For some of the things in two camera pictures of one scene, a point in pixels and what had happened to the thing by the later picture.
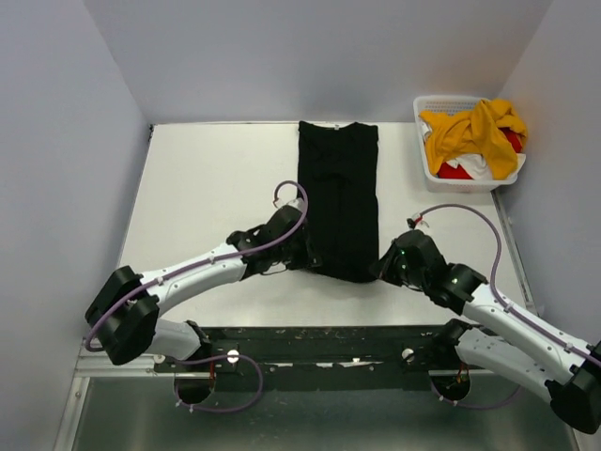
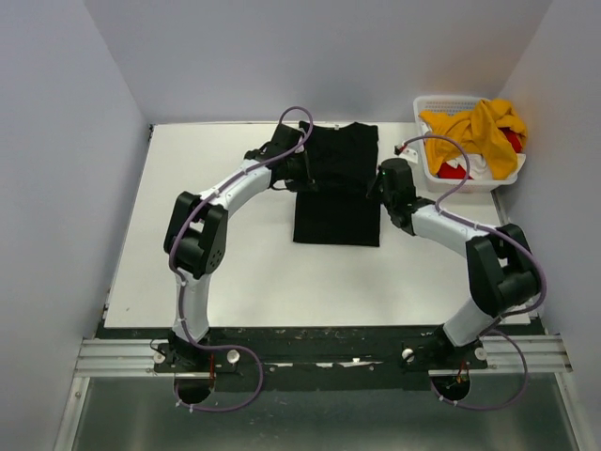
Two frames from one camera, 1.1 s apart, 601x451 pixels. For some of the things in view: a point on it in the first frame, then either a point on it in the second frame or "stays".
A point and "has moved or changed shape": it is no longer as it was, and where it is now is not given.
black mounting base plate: [241, 350] stays
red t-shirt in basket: [460, 171] stays
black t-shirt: [337, 169] has moved or changed shape
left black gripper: [308, 259] → [305, 180]
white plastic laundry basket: [452, 104] stays
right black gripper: [383, 269] → [373, 191]
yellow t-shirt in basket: [482, 131] stays
